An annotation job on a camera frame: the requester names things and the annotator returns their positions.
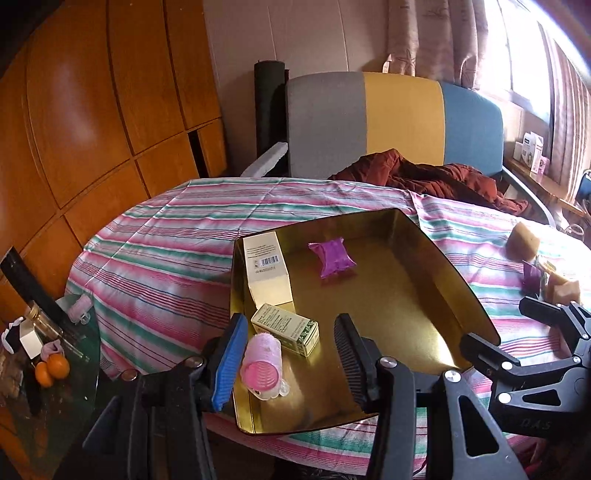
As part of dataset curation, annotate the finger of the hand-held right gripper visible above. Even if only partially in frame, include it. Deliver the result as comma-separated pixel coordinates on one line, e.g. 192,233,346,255
518,296,591,366
460,332,579,394

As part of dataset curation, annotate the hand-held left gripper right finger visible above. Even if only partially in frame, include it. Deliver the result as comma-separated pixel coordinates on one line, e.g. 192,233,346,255
334,313,528,480

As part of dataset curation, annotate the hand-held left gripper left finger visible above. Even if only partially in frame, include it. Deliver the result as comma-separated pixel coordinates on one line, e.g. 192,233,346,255
83,313,250,480

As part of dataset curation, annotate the green-edged rice snack packet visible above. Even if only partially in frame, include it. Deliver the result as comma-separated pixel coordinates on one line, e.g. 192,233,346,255
536,261,580,303

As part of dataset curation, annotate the pink hair roller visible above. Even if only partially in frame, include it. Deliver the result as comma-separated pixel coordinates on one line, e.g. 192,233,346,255
239,333,291,401
69,295,93,324

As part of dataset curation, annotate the purple snack packet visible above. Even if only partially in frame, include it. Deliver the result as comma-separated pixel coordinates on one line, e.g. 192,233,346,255
308,237,358,281
522,260,543,296

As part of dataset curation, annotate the small green cream box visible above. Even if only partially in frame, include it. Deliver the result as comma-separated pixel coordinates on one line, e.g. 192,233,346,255
250,303,320,357

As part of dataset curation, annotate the yellow sponge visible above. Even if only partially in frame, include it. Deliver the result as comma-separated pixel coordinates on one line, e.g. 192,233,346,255
505,222,541,261

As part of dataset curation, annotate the gold metal tray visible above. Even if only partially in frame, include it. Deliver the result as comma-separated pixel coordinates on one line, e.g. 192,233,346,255
229,208,502,435

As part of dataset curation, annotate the tall cream carton box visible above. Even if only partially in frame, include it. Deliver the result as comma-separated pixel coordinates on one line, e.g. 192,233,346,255
242,232,295,308

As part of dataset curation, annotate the wooden desk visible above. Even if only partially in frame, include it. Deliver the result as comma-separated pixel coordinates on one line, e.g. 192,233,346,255
503,157,591,217

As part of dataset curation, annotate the striped tablecloth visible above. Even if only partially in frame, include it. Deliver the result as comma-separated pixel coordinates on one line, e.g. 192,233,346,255
65,178,591,480

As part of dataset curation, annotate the white product box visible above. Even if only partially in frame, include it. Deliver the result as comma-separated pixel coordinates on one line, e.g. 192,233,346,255
515,131,546,174

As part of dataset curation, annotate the rust brown jacket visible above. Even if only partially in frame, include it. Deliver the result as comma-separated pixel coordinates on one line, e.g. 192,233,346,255
328,148,529,217

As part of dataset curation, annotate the glass side table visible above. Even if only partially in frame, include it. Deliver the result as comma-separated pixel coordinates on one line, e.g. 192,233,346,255
0,295,100,480

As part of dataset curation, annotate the glass bottle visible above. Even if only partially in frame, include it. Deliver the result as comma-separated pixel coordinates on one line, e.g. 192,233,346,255
25,302,89,361

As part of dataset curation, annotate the small white carton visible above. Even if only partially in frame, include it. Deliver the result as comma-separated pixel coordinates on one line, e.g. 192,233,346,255
19,318,45,359

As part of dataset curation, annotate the pink striped curtain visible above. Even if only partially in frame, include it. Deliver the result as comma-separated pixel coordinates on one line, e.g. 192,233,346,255
540,28,591,185

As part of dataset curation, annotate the black tall box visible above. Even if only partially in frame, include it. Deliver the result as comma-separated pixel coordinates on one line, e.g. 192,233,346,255
0,247,70,326

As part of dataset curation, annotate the grey yellow blue chair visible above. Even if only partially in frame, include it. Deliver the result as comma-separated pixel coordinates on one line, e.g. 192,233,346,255
240,71,555,227

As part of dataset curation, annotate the black rolled mat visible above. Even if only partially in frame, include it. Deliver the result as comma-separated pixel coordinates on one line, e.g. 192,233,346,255
254,61,289,158

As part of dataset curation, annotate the wooden wardrobe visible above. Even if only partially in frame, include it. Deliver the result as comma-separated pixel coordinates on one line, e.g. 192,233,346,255
0,0,229,370

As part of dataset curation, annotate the beige patterned curtain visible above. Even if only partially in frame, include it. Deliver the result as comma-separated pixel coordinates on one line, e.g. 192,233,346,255
385,0,490,88

